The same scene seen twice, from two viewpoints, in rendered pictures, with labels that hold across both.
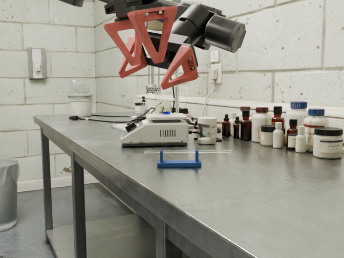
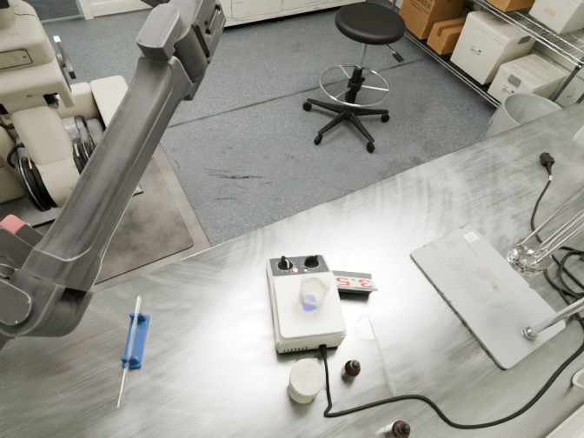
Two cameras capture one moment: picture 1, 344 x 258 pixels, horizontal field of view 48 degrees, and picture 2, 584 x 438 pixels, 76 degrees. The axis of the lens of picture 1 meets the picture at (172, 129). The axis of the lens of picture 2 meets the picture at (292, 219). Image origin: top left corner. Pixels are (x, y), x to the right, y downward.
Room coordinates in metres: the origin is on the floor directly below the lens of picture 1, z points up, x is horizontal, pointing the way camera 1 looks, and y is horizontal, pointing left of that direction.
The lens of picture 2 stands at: (1.09, -0.26, 1.48)
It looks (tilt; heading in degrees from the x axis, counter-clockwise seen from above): 54 degrees down; 80
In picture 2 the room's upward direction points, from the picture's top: 8 degrees clockwise
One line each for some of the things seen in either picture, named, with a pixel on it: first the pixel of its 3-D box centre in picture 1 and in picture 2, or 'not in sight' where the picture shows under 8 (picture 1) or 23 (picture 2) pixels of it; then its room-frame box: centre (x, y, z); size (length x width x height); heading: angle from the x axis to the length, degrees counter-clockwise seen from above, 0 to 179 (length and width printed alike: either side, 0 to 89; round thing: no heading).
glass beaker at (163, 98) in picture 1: (162, 103); (314, 289); (1.19, 0.03, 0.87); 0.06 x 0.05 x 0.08; 53
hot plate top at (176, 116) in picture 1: (165, 116); (308, 303); (1.19, 0.02, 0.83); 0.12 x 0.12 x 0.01; 5
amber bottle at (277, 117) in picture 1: (277, 123); not in sight; (1.24, -0.34, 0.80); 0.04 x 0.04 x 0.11
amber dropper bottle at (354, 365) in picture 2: (198, 128); (352, 368); (1.26, -0.09, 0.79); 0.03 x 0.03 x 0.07
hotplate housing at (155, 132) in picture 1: (157, 130); (303, 300); (1.18, 0.05, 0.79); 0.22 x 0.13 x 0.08; 95
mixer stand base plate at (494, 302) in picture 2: (151, 126); (484, 288); (1.60, 0.08, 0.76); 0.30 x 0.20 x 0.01; 116
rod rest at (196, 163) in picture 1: (178, 157); (135, 338); (0.86, -0.02, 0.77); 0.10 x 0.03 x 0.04; 91
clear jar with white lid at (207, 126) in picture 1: (207, 130); (304, 381); (1.18, -0.11, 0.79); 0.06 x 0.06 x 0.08
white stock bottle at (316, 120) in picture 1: (315, 129); not in sight; (1.05, -0.39, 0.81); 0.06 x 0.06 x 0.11
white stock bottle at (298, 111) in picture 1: (298, 123); not in sight; (1.13, -0.37, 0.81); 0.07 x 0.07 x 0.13
